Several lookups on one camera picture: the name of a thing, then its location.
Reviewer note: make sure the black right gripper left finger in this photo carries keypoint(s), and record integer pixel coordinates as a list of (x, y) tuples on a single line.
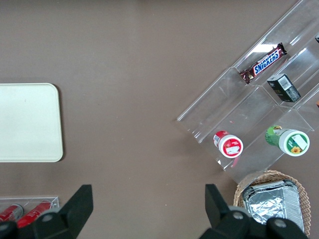
[(74, 211)]

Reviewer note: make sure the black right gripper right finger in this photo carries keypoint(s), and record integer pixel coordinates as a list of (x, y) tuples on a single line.
[(219, 214)]

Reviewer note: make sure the wicker basket holding foil container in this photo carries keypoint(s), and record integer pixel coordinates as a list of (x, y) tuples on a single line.
[(305, 199)]

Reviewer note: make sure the cream rectangular plastic tray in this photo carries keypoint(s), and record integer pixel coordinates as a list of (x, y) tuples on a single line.
[(27, 122)]

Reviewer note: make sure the clear acrylic bottle rack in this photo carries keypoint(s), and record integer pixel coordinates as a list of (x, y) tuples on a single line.
[(54, 199)]

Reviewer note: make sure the red cola bottle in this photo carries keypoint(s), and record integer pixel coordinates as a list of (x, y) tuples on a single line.
[(35, 214), (11, 211)]

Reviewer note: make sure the aluminium foil container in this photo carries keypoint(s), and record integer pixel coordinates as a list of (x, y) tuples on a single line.
[(271, 201)]

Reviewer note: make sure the red lidded snack cup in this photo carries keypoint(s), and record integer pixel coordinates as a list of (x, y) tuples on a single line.
[(231, 147)]

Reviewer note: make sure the green lidded snack cup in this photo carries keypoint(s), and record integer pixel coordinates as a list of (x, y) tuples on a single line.
[(294, 142)]

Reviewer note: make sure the clear acrylic stepped display shelf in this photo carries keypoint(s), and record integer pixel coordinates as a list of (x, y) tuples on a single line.
[(224, 104)]

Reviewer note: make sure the small black carton box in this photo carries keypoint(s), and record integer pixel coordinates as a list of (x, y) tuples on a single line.
[(284, 88)]

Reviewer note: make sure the Snickers chocolate bar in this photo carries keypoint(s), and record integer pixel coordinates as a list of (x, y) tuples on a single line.
[(265, 62)]

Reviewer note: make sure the dark packet on shelf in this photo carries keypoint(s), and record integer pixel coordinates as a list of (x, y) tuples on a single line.
[(317, 39)]

